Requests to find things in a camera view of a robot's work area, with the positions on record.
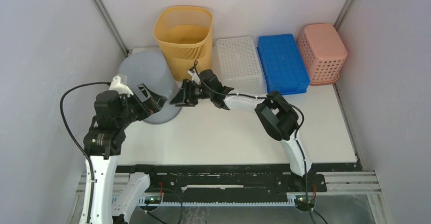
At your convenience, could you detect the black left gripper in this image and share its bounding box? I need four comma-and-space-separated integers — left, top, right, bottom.
116, 83, 167, 128

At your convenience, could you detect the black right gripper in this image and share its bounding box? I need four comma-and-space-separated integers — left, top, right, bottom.
171, 78, 214, 107

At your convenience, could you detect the grey bin liner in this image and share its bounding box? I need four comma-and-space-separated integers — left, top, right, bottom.
118, 51, 181, 124

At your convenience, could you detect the yellow ribbed waste bin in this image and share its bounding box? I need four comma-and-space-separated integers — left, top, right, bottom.
153, 6, 213, 81

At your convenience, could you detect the white perforated plastic basket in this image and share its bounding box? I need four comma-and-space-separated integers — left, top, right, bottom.
213, 36, 266, 94

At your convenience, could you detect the blue compartment tray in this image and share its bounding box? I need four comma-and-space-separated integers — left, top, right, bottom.
257, 34, 311, 95

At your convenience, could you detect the pink perforated plastic basket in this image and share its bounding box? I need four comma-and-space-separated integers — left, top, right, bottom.
297, 23, 348, 86

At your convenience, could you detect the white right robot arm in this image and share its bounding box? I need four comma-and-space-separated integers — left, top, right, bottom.
170, 67, 314, 191

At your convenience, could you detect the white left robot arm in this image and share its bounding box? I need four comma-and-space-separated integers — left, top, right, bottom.
79, 84, 167, 223

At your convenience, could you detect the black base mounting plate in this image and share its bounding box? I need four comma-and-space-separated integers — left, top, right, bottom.
116, 163, 362, 201

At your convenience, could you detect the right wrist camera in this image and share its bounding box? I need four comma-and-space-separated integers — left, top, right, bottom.
188, 68, 201, 84

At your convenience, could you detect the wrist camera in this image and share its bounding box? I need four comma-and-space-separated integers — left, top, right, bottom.
109, 74, 134, 97
188, 68, 201, 84

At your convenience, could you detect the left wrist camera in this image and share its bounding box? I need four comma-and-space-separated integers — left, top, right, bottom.
109, 74, 134, 97

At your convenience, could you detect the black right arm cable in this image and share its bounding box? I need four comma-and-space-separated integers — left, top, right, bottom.
188, 60, 319, 224

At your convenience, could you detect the white slotted cable duct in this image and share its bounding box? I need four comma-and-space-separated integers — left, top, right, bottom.
138, 196, 296, 207

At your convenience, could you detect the aluminium frame rail left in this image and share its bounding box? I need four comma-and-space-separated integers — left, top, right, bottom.
92, 0, 130, 57

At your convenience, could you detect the aluminium frame rail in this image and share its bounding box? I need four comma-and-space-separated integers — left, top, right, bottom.
92, 0, 130, 57
333, 0, 361, 162

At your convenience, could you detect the aluminium frame rail right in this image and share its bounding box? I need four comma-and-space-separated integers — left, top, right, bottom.
333, 0, 361, 162

